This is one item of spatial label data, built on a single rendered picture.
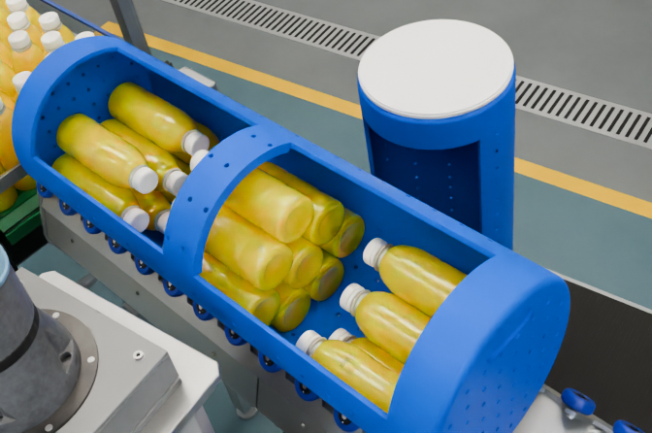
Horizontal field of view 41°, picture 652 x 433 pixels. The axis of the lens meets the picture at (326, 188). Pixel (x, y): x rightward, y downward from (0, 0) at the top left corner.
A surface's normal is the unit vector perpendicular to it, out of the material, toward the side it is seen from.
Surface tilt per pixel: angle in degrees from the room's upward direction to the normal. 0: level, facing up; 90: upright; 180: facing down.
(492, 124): 90
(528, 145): 0
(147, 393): 90
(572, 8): 0
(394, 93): 0
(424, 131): 90
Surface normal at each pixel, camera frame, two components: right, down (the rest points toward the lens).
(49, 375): 0.82, -0.01
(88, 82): 0.72, 0.41
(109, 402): -0.13, -0.70
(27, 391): 0.62, 0.22
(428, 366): -0.54, -0.17
